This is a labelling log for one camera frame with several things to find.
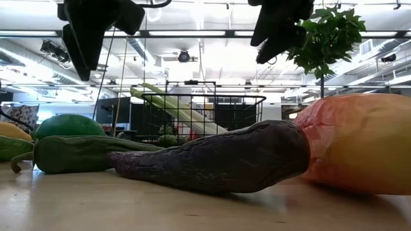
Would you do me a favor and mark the green round fruit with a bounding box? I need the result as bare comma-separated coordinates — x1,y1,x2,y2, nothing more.
31,114,107,142

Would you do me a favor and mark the dark green vegetable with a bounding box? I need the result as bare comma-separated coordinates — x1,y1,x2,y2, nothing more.
0,135,35,162

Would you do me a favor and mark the black cabinet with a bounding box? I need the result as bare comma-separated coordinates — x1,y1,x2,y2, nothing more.
130,103,176,142

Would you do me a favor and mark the dark purple eggplant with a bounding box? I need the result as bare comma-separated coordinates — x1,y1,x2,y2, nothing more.
107,119,311,194

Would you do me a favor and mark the black curved cable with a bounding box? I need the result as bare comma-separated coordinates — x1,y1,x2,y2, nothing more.
0,108,35,132

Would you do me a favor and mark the black computer monitor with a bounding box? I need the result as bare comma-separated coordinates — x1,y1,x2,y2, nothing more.
95,96,132,125

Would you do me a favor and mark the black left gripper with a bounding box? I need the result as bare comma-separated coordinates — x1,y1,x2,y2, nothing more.
57,0,146,81

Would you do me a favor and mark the thin black hanging cable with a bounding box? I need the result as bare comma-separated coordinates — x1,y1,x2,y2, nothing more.
92,27,116,122

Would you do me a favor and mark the pale green celery stalk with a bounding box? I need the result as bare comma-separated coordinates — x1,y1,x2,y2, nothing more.
130,82,229,136

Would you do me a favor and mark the black wire basket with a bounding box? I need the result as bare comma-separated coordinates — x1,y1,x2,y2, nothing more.
140,80,267,149

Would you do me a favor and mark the floral patterned chair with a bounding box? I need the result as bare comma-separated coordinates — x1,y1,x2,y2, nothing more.
0,104,40,132

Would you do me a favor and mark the yellow lemon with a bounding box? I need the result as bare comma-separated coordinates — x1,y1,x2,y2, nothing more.
0,121,33,142

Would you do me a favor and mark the green cucumber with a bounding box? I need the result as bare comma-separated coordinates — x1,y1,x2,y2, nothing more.
157,133,190,148

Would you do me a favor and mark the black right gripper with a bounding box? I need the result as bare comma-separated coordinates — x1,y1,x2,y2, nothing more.
247,0,315,64

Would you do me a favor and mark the green long pepper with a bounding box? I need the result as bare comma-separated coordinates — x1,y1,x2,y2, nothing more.
10,134,165,175

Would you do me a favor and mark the black overhead camera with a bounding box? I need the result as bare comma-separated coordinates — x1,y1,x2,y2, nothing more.
177,49,199,64

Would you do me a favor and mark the green potted plant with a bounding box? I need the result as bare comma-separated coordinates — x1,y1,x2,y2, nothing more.
284,4,367,99

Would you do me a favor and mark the red yellow mango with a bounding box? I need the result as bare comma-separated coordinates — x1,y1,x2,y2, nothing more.
293,92,411,196

